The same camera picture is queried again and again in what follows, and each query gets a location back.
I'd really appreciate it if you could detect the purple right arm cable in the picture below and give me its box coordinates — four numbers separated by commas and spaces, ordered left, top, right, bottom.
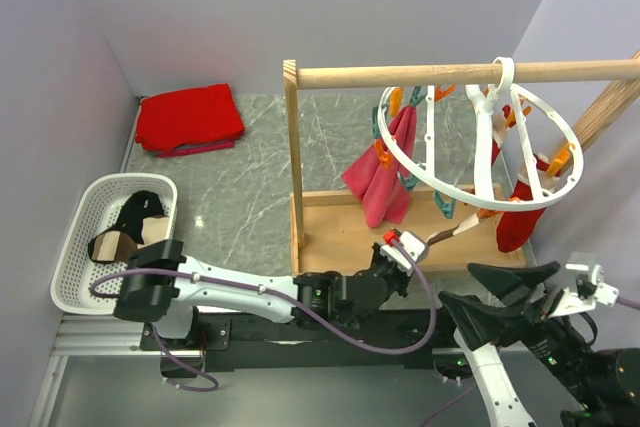
417, 296, 640, 427

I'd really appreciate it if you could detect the wooden clothes rack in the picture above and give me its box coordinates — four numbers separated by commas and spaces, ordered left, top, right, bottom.
283, 57, 639, 274

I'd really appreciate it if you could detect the red sock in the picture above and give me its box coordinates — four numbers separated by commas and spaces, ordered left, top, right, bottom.
496, 154, 559, 253
491, 104, 515, 164

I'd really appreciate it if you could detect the orange clip holding pink cloth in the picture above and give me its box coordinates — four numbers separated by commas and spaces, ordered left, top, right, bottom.
389, 87, 404, 117

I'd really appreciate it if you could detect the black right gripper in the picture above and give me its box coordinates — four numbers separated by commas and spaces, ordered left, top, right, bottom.
438, 252, 607, 399

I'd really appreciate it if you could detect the cream brown striped sock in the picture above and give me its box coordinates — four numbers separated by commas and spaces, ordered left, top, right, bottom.
88, 216, 170, 264

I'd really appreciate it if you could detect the orange clip back right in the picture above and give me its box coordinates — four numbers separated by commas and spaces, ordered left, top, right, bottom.
503, 96, 534, 129

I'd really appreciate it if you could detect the folded red cloth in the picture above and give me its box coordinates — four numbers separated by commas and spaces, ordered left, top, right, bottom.
135, 83, 246, 157

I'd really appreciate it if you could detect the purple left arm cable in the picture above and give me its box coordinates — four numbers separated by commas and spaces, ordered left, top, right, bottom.
89, 239, 439, 392

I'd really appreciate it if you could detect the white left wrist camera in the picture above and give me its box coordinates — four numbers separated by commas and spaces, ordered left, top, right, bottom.
380, 229, 429, 268

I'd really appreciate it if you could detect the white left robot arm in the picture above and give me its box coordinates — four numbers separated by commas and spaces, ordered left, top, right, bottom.
114, 240, 413, 349

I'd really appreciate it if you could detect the aluminium frame rail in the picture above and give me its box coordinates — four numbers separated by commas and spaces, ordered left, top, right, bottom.
29, 319, 166, 427

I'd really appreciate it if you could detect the teal clip front left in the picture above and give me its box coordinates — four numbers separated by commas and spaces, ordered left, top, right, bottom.
371, 106, 381, 140

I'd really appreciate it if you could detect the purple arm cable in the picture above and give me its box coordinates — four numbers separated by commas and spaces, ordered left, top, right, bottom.
417, 296, 640, 427
89, 239, 439, 392

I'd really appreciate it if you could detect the orange clip right rim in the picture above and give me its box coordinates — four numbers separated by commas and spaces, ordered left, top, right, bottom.
545, 143, 575, 178

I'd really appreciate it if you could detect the white perforated plastic basket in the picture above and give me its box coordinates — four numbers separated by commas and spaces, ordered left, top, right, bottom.
50, 173, 178, 315

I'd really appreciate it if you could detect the orange clip front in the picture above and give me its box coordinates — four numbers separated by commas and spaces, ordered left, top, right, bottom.
373, 139, 394, 169

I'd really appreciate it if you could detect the pink hanging cloth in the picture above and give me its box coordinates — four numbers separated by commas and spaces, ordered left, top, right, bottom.
341, 105, 417, 229

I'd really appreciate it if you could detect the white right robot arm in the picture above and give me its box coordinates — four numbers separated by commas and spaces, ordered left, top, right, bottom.
438, 262, 639, 426

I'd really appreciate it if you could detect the black striped sock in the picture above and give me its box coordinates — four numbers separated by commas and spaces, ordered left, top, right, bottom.
115, 190, 164, 244

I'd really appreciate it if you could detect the orange clip back left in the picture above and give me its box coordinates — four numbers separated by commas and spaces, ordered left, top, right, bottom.
434, 85, 456, 102

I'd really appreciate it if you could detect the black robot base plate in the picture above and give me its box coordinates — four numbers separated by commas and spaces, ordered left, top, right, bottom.
160, 309, 472, 383

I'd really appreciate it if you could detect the teal clip left rim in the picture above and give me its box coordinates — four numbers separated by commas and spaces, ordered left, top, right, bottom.
409, 86, 426, 107

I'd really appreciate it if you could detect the white round clip hanger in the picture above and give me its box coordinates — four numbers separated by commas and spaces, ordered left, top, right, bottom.
378, 57, 584, 212

